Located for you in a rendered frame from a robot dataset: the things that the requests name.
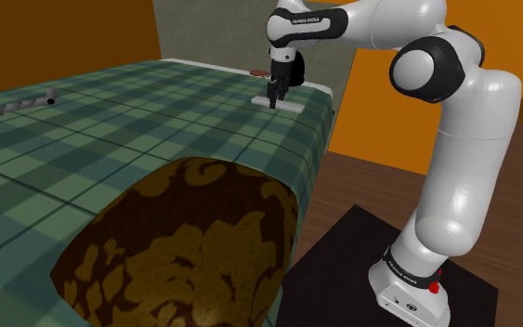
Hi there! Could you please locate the white flat bar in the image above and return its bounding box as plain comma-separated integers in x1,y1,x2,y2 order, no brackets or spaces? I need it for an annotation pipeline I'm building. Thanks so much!
250,94,307,115

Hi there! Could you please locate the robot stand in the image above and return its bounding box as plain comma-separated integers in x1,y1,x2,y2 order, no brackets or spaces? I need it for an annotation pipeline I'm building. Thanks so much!
275,203,500,327

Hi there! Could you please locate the bed with green plaid cover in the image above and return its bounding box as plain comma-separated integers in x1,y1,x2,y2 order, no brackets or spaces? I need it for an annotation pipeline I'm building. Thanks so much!
0,58,336,327

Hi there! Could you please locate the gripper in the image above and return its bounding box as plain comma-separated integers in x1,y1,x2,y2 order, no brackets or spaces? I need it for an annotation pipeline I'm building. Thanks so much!
268,59,295,111

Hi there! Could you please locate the brown patterned pillow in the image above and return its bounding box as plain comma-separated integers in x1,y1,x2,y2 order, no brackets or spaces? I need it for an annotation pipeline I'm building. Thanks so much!
50,156,300,327

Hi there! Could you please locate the grey twisted tool black handle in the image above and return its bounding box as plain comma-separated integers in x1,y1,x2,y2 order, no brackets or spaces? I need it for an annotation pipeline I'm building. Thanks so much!
0,87,59,118

